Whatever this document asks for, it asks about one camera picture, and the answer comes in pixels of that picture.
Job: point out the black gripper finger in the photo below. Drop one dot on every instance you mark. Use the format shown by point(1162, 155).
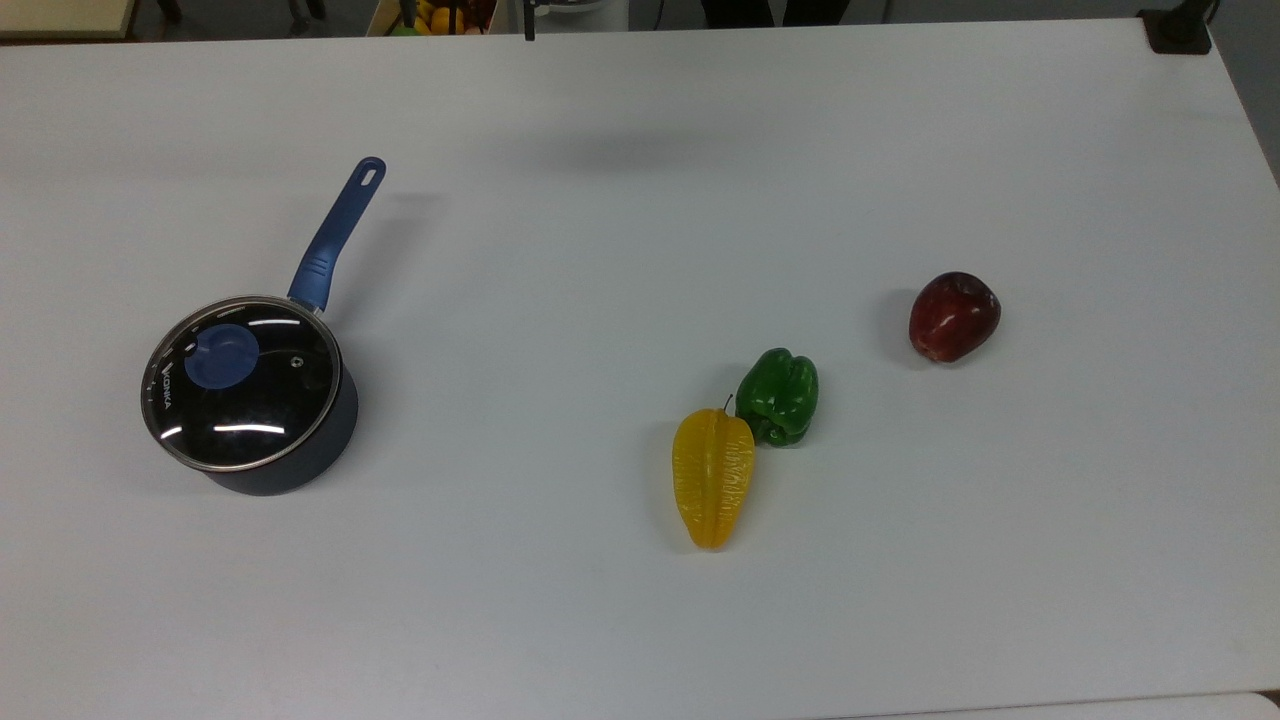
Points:
point(529, 22)

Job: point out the glass lid with blue knob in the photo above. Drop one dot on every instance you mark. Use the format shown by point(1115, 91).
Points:
point(250, 400)

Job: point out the cardboard box of fruit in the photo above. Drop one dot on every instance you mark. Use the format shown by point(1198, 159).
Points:
point(430, 17)

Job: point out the dark blue saucepan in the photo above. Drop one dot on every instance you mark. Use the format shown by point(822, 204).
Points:
point(335, 235)

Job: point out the green bell pepper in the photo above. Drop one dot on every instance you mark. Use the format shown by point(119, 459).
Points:
point(780, 395)

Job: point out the wooden side table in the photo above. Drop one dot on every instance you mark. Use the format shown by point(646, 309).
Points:
point(60, 15)

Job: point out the yellow starfruit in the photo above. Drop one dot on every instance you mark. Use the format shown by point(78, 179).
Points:
point(712, 480)

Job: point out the red apple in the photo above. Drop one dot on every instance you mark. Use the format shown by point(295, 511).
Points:
point(953, 318)

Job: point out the black table clamp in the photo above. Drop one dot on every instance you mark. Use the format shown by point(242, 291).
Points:
point(1178, 35)

